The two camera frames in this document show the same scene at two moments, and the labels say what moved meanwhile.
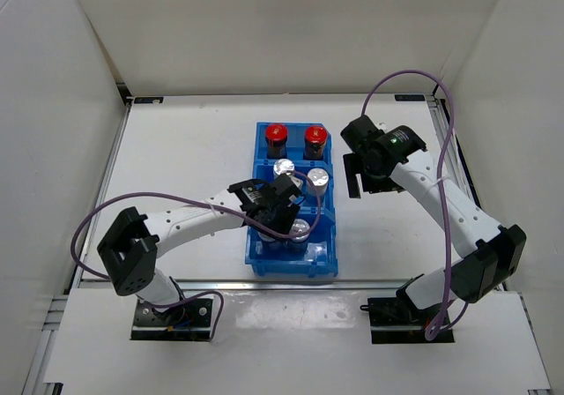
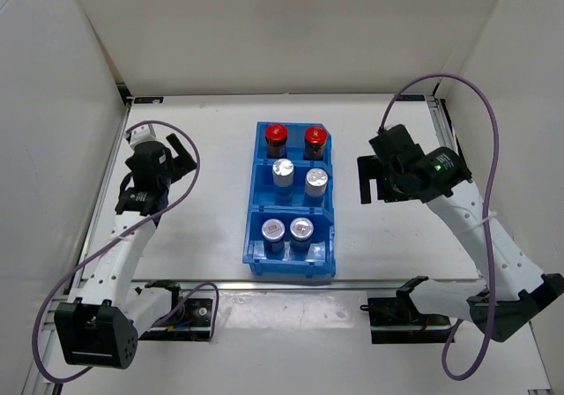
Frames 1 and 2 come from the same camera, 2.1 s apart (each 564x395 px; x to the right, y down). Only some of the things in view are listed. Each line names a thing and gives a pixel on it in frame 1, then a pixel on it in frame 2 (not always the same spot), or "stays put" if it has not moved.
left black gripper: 286,214 to 182,158
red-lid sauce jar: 276,137 stays put
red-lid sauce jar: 315,138 stays put
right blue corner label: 410,98 stays put
